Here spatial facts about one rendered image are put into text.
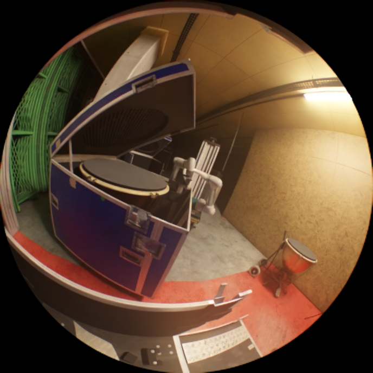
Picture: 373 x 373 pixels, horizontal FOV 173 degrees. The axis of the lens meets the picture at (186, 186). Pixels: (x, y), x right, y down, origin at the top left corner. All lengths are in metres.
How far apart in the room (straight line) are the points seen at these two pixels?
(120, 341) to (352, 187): 3.48
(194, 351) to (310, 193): 2.95
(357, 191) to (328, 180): 0.72
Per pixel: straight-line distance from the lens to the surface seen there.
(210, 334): 1.42
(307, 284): 3.04
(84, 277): 1.43
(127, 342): 1.06
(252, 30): 2.16
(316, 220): 2.86
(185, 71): 0.68
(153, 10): 0.23
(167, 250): 0.66
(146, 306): 0.30
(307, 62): 2.32
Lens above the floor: 1.24
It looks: 11 degrees down
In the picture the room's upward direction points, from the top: 21 degrees clockwise
